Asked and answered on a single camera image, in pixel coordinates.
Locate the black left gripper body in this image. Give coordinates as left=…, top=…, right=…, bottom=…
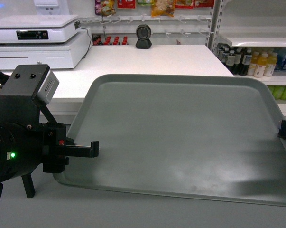
left=41, top=123, right=75, bottom=173

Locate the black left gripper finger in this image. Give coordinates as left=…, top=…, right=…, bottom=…
left=43, top=141, right=100, bottom=159

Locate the grey-green rectangular tray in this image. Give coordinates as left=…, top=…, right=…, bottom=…
left=54, top=75, right=286, bottom=206

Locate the yellow juice bottle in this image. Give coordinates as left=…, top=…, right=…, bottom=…
left=253, top=53, right=268, bottom=78

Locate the dark drink bottle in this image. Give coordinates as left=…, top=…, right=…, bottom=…
left=239, top=49, right=252, bottom=76

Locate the white cash register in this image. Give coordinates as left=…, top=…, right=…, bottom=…
left=0, top=29, right=92, bottom=70

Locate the red-capped dark sauce bottle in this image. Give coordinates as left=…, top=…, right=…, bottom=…
left=103, top=36, right=111, bottom=45

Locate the white side shelf unit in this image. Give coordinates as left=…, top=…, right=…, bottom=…
left=205, top=0, right=286, bottom=117

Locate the white weighing scale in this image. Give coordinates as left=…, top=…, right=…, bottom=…
left=0, top=15, right=81, bottom=44

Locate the black barcode scanner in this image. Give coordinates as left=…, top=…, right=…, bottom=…
left=135, top=24, right=152, bottom=49

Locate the purple snack bag hanging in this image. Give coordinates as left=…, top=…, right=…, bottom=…
left=94, top=0, right=116, bottom=16

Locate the red snack bag hanging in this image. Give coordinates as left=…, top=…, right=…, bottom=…
left=117, top=0, right=136, bottom=9

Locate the yellow snack bag hanging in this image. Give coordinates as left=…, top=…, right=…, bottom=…
left=151, top=0, right=175, bottom=17

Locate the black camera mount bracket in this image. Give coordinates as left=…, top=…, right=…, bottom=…
left=0, top=65, right=50, bottom=131

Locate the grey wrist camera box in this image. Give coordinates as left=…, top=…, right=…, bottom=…
left=37, top=70, right=59, bottom=105

